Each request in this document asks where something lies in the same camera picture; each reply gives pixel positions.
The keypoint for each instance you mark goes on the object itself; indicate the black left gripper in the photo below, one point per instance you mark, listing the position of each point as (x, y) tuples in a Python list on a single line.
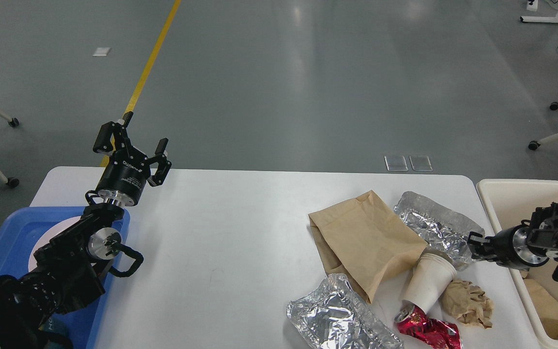
[(129, 169)]

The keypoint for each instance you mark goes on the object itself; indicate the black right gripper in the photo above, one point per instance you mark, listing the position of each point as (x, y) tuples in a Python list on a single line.
[(507, 249)]

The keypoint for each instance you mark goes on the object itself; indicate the aluminium foil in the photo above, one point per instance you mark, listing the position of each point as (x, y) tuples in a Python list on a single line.
[(443, 229), (334, 316)]

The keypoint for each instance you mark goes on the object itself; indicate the pink plate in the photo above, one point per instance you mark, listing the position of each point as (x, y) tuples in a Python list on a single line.
[(47, 236)]

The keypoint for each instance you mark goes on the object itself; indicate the brown paper bag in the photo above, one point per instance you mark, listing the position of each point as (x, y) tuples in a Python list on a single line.
[(365, 240)]

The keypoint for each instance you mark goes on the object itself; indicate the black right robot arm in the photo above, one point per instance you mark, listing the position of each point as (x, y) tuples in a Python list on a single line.
[(531, 244)]

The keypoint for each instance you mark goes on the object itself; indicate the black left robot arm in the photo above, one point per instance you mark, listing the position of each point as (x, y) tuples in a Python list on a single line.
[(70, 267)]

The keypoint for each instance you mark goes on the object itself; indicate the crushed white paper cup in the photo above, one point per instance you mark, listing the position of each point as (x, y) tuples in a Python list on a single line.
[(433, 273)]

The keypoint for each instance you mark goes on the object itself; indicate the crumpled brown paper ball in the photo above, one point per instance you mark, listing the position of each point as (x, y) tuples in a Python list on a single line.
[(468, 304)]

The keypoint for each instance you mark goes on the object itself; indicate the crushed red can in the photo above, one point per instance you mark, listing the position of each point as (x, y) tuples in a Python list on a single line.
[(413, 321)]

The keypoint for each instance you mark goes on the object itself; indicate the beige plastic bin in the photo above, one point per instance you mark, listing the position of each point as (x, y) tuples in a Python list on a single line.
[(506, 203)]

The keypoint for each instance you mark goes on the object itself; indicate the brown paper in bin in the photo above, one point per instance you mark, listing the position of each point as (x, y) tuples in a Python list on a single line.
[(545, 304)]

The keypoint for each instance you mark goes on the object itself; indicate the clear floor plates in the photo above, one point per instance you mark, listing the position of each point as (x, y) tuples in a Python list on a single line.
[(396, 163)]

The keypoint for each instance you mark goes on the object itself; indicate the blue plastic tray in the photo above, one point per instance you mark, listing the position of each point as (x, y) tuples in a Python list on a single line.
[(18, 234)]

